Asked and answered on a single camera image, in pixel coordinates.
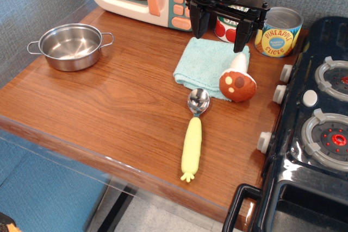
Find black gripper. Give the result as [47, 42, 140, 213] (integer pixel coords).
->
[186, 0, 270, 53]

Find yellow handled metal spoon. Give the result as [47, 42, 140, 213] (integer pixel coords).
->
[181, 88, 210, 183]

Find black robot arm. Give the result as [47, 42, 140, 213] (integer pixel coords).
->
[186, 0, 270, 53]

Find light blue rag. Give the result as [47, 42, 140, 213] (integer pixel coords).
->
[173, 37, 250, 101]

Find silver steel pot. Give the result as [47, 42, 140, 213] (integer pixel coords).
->
[27, 23, 115, 72]

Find tomato sauce can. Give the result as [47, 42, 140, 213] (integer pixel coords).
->
[215, 17, 238, 43]

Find pineapple slices can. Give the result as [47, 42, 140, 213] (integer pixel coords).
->
[254, 7, 303, 58]

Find brown toy mushroom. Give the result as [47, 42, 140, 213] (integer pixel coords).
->
[219, 53, 257, 102]

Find black toy stove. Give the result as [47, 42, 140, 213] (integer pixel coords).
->
[223, 16, 347, 231]

